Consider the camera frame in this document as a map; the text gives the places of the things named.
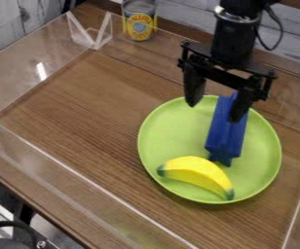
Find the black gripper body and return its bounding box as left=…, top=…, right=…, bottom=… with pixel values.
left=177, top=6, right=274, bottom=101

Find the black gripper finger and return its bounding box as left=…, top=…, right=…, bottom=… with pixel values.
left=229, top=87, right=256, bottom=124
left=183, top=62, right=206, bottom=107

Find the blue cross-shaped block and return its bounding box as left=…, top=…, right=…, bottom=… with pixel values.
left=205, top=92, right=248, bottom=166

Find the green plate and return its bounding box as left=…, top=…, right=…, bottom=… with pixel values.
left=137, top=95, right=282, bottom=204

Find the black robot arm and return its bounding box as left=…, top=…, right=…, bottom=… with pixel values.
left=177, top=0, right=282, bottom=124

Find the yellow labelled tin can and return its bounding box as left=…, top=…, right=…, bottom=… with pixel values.
left=122, top=0, right=157, bottom=42

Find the yellow toy banana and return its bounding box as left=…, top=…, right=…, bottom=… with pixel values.
left=157, top=156, right=234, bottom=200

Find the black metal table leg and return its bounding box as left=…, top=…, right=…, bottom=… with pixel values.
left=12, top=202, right=35, bottom=243

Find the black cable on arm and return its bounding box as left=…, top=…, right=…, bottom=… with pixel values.
left=256, top=4, right=285, bottom=52

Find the clear acrylic corner bracket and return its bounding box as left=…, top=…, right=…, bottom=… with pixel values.
left=67, top=12, right=114, bottom=51

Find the clear acrylic front wall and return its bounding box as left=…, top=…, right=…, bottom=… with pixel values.
left=0, top=125, right=198, bottom=249

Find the black cable lower left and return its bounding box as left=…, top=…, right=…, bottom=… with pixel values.
left=0, top=220, right=39, bottom=247

